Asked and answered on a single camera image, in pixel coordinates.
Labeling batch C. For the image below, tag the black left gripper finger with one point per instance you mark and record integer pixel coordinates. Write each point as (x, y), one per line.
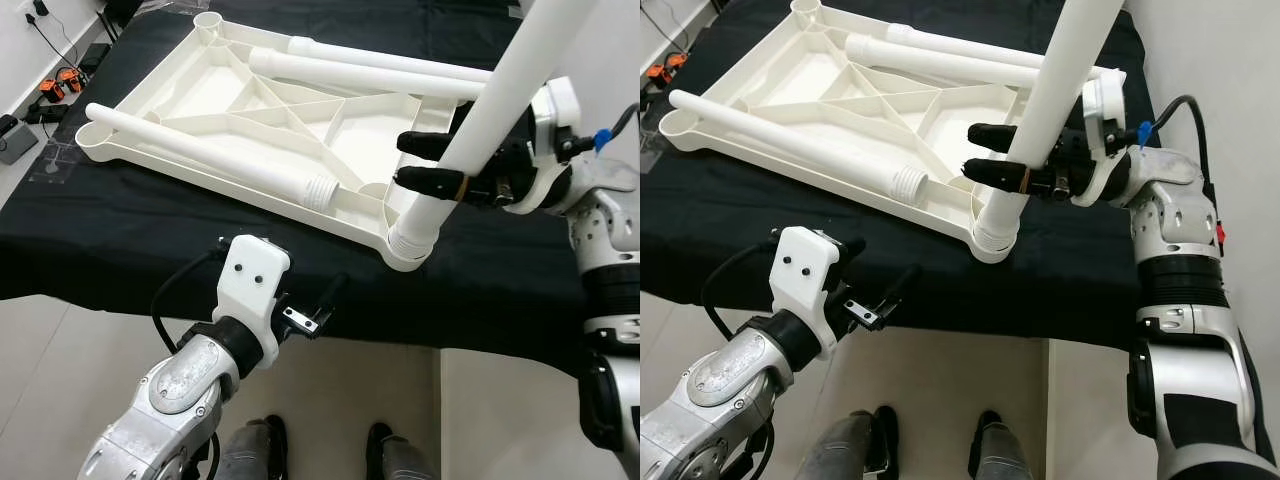
(855, 250)
(905, 288)
(335, 295)

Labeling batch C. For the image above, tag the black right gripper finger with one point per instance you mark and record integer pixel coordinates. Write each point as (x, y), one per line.
(425, 183)
(422, 145)
(992, 137)
(995, 175)

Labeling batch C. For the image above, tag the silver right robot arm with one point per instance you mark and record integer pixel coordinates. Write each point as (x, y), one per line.
(600, 210)
(1165, 210)

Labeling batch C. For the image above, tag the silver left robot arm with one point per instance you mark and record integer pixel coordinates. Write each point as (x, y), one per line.
(180, 390)
(730, 380)

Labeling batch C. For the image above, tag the black table cloth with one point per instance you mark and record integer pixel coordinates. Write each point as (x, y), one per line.
(150, 240)
(760, 240)

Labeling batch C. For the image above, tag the silver robot left leg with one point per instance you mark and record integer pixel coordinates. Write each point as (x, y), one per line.
(250, 450)
(845, 450)

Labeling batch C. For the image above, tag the silver robot leg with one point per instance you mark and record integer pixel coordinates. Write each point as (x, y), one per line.
(845, 450)
(1005, 450)
(250, 450)
(400, 455)

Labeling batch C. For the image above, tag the orange black device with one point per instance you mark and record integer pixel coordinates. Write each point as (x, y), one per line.
(655, 76)
(51, 90)
(675, 68)
(70, 80)

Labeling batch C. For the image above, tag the silver robot right leg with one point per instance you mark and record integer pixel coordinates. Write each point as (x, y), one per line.
(1005, 450)
(400, 455)

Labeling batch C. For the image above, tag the white plastic table top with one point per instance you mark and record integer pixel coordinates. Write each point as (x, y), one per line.
(800, 80)
(220, 90)

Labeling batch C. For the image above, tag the flat clear tape piece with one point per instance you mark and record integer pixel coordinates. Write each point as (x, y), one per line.
(58, 160)

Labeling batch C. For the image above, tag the black power strip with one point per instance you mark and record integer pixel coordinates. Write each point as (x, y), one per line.
(48, 112)

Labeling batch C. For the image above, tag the black adapter brick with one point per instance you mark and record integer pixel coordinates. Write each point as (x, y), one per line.
(96, 57)

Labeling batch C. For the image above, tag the grey box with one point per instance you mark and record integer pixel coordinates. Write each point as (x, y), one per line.
(15, 140)

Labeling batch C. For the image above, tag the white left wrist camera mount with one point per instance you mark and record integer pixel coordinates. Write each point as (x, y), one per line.
(250, 290)
(805, 280)

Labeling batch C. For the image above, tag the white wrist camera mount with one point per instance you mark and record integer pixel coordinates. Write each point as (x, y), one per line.
(555, 105)
(250, 290)
(805, 280)
(1105, 110)

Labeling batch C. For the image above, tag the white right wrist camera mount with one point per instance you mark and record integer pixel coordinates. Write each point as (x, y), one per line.
(555, 105)
(1105, 110)

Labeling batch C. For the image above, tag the black wall charger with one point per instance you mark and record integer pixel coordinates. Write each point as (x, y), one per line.
(40, 10)

